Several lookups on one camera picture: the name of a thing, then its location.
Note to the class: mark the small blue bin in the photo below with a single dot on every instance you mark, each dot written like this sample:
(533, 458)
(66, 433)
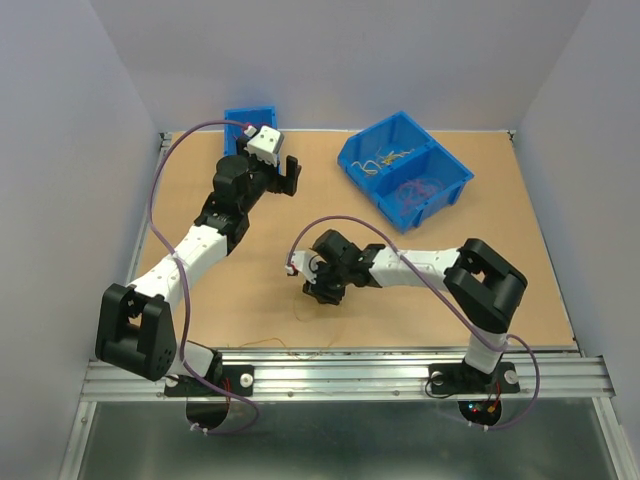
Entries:
(256, 116)

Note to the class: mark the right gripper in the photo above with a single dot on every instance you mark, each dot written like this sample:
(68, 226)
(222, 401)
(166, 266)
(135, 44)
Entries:
(318, 290)

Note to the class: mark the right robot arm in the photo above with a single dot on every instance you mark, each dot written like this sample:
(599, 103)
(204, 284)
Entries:
(487, 288)

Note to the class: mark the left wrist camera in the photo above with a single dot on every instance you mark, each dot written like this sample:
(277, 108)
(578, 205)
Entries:
(265, 143)

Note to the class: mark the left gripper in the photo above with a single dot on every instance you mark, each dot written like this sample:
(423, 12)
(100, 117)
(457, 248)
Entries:
(280, 184)

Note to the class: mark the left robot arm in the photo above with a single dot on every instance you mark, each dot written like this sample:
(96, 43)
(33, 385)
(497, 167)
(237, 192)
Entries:
(136, 330)

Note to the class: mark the aluminium rail frame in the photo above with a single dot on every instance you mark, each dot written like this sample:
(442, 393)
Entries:
(339, 391)

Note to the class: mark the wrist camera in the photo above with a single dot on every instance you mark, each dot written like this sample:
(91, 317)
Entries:
(305, 263)
(265, 143)

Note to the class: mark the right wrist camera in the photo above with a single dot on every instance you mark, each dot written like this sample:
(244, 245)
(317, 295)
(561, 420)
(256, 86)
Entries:
(305, 263)

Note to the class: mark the large blue divided bin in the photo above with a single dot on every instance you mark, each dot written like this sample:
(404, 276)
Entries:
(405, 173)

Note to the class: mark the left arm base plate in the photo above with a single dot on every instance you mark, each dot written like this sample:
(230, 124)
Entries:
(236, 379)

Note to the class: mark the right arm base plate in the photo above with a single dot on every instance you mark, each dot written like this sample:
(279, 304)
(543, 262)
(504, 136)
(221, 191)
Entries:
(450, 379)

